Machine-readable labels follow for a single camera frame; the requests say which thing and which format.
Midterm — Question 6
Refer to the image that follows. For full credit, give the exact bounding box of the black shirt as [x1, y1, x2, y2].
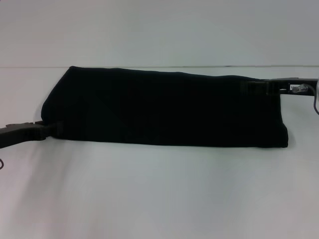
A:
[41, 65, 290, 149]

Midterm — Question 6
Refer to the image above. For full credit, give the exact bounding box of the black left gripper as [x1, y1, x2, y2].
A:
[0, 121, 63, 150]

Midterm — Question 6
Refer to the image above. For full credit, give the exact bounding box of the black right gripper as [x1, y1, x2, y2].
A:
[240, 77, 319, 97]

